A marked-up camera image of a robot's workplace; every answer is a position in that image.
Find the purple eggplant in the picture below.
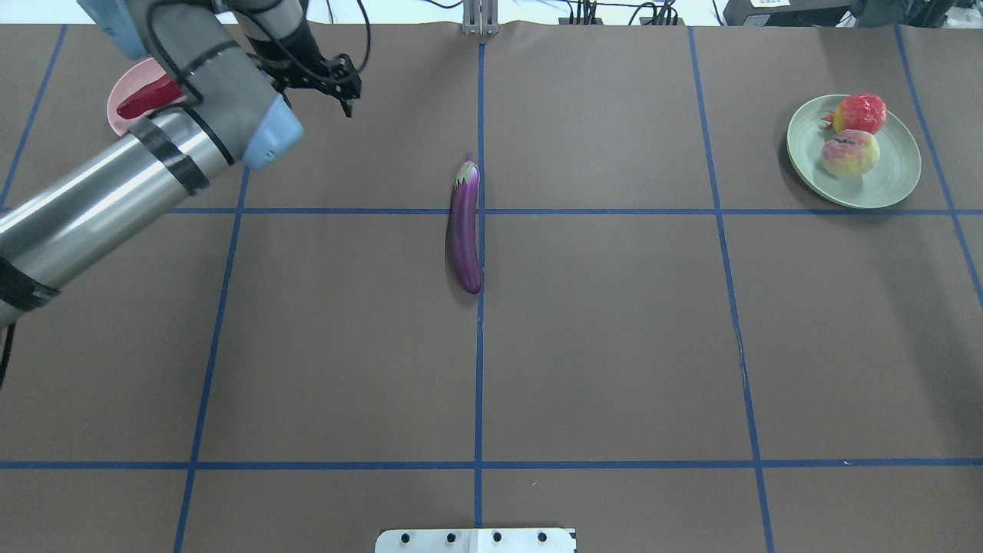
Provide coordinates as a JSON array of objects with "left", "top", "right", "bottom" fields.
[{"left": 445, "top": 154, "right": 482, "bottom": 295}]

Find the red chili pepper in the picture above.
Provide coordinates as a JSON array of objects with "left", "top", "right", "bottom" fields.
[{"left": 115, "top": 74, "right": 185, "bottom": 120}]

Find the peach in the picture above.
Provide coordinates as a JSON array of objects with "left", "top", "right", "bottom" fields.
[{"left": 820, "top": 130, "right": 881, "bottom": 180}]

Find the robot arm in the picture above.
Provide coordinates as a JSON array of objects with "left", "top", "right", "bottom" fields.
[{"left": 1, "top": 1, "right": 317, "bottom": 326}]

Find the pink plate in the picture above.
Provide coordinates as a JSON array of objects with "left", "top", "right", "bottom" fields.
[{"left": 105, "top": 58, "right": 167, "bottom": 137}]

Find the green plate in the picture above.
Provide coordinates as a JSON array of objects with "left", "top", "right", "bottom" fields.
[{"left": 786, "top": 92, "right": 922, "bottom": 209}]

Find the black device on desk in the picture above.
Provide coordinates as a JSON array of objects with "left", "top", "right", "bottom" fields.
[{"left": 717, "top": 1, "right": 981, "bottom": 28}]

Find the grey aluminium frame post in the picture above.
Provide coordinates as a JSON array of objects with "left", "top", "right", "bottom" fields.
[{"left": 461, "top": 0, "right": 501, "bottom": 36}]

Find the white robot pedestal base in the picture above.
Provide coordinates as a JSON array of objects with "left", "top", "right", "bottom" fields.
[{"left": 373, "top": 526, "right": 578, "bottom": 552}]

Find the black power strip with cables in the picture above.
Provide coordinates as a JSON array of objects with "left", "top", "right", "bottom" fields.
[{"left": 558, "top": 1, "right": 684, "bottom": 27}]

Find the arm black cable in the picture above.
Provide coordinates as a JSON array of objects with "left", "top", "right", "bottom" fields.
[{"left": 146, "top": 0, "right": 373, "bottom": 108}]

